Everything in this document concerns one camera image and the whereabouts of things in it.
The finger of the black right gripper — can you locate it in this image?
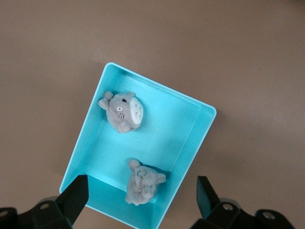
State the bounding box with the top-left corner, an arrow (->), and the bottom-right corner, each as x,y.
194,176 -> 305,229
0,175 -> 89,229

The grey Totoro plush toy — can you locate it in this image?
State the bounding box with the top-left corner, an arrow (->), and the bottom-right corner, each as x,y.
125,157 -> 167,206
97,90 -> 144,134

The blue plastic box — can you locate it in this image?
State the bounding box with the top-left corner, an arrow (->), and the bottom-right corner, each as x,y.
59,62 -> 217,229

